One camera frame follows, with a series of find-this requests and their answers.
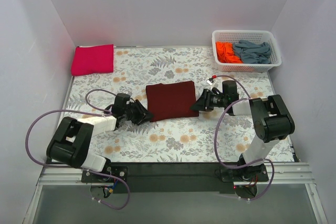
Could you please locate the folded pink t-shirt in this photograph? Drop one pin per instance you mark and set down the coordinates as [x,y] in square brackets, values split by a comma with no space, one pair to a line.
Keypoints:
[94,59]

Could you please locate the dark red t-shirt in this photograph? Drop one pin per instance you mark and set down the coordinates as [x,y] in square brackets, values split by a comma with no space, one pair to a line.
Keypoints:
[171,101]

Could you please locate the aluminium front frame rail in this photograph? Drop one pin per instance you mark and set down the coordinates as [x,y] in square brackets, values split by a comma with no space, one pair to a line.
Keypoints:
[181,177]

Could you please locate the white plastic basket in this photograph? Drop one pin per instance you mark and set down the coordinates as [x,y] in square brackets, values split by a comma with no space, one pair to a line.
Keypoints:
[254,36]

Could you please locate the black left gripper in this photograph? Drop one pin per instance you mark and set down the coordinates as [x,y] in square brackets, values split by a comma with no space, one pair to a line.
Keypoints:
[138,112]

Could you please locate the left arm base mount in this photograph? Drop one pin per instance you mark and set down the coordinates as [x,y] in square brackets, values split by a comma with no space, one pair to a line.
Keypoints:
[112,170]

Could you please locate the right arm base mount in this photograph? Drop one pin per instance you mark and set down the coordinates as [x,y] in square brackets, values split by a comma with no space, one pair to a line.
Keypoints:
[247,174]

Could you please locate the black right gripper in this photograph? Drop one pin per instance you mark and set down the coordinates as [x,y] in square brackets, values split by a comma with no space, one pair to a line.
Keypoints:
[207,100]

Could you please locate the grey t-shirt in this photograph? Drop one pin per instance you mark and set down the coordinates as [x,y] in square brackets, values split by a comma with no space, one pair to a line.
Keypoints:
[251,53]

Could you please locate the orange t-shirt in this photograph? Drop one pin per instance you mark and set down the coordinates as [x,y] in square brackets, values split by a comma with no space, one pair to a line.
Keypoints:
[225,53]

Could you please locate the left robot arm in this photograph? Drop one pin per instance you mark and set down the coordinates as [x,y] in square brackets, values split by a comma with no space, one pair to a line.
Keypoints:
[71,141]

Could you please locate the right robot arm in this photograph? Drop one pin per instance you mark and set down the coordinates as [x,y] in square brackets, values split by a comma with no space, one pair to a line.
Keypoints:
[272,121]

